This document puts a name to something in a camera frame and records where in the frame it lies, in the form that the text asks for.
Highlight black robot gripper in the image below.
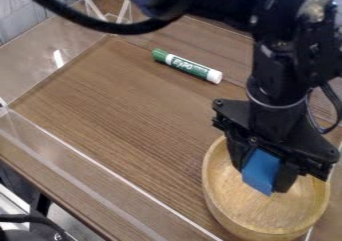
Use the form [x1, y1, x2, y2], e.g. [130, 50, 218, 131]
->
[213, 99, 340, 193]

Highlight blue rectangular block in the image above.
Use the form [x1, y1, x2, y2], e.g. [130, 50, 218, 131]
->
[242, 148, 281, 196]

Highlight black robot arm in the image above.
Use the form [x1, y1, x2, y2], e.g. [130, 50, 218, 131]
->
[133, 0, 342, 194]

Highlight brown wooden bowl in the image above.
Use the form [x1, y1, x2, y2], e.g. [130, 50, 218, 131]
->
[202, 136, 330, 241]

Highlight green Expo marker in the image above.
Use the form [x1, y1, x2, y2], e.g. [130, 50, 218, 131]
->
[151, 48, 223, 84]

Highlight black metal table leg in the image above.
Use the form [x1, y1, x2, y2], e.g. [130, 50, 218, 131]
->
[36, 193, 52, 216]

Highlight clear acrylic tray walls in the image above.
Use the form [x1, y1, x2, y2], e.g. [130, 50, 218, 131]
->
[0, 0, 342, 241]

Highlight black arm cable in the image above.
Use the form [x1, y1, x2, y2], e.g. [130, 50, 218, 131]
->
[306, 83, 342, 135]

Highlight thick black looped cable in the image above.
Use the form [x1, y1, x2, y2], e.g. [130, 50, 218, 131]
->
[8, 0, 189, 36]

